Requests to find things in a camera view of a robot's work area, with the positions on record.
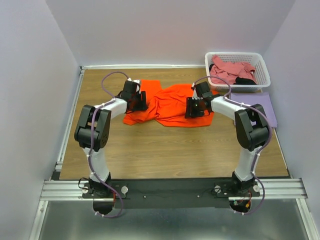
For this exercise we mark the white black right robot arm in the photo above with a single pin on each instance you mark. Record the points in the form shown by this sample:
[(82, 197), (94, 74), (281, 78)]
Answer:
[(253, 133)]

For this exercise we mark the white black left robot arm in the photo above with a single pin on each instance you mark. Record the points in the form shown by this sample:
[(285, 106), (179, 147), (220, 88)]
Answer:
[(93, 129)]

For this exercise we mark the pink t-shirt in basket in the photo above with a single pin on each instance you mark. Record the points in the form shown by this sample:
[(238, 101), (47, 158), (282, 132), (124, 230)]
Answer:
[(230, 71)]

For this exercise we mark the aluminium frame rail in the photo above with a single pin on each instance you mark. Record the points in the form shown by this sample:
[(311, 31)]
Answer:
[(150, 150)]

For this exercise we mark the black garment in basket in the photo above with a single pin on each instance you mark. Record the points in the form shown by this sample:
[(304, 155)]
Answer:
[(246, 80)]

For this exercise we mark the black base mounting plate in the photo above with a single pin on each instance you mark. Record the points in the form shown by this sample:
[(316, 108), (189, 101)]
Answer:
[(169, 193)]

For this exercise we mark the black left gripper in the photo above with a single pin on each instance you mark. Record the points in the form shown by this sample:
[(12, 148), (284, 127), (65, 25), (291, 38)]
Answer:
[(142, 105)]

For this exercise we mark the orange t-shirt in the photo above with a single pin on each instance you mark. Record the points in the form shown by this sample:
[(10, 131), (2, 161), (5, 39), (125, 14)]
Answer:
[(167, 106)]

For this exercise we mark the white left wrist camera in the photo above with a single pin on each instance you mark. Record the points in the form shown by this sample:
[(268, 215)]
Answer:
[(137, 81)]

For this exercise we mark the white plastic laundry basket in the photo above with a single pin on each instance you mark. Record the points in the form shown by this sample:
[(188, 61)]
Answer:
[(243, 71)]

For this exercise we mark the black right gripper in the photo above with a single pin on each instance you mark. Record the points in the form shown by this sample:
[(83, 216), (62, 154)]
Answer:
[(189, 110)]

